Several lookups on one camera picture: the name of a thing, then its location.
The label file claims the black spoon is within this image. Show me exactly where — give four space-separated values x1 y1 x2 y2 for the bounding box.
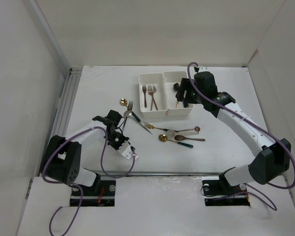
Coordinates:
173 83 189 108

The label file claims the copper long fork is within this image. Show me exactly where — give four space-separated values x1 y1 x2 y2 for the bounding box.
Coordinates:
148 85 158 111

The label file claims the gold spoon green handle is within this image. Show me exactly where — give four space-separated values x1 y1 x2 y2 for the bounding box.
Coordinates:
158 134 194 148

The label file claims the white measuring scoop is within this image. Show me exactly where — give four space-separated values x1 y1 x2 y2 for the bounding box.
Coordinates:
166 130 199 139

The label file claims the copper small fork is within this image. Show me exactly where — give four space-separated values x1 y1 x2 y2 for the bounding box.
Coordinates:
142 85 147 108

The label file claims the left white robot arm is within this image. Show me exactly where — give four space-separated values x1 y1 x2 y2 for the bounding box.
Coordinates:
39 110 135 195

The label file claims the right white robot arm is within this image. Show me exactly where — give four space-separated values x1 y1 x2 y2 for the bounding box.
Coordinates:
176 71 291 194

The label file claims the silver spoon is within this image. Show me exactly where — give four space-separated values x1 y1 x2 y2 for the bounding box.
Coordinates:
123 110 152 135

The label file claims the gold spoon near bins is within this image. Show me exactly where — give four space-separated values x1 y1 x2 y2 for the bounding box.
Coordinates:
119 98 128 107

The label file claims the right white plastic bin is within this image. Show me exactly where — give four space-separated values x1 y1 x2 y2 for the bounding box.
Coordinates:
163 70 195 116

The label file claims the white plastic bin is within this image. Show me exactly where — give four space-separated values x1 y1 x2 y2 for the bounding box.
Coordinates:
138 73 168 119
163 70 195 116

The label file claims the small copper spoon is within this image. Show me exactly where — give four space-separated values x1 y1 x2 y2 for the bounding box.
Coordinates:
179 126 201 132

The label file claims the left white plastic bin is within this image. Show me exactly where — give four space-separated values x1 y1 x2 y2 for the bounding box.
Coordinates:
138 73 168 119

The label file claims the brown copper spoon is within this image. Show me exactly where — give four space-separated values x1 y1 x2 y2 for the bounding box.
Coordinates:
174 135 206 142

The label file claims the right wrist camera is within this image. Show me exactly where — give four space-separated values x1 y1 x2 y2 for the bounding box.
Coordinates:
199 66 208 72

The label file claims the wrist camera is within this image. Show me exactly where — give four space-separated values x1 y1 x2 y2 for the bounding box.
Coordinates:
117 141 139 160
199 66 208 72

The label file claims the silver fork black handle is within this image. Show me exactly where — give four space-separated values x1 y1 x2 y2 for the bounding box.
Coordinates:
120 98 133 131

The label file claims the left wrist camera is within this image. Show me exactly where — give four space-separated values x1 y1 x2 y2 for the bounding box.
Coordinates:
117 141 139 160

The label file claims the gold fork black handle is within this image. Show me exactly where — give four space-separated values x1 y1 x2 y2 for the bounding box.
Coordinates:
144 122 171 132

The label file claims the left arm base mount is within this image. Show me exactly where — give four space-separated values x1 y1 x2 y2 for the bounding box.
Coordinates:
74 169 116 207

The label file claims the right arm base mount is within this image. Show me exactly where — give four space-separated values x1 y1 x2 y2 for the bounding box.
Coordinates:
201 169 250 207

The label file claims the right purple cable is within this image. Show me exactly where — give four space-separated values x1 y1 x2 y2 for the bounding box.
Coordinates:
187 61 295 211

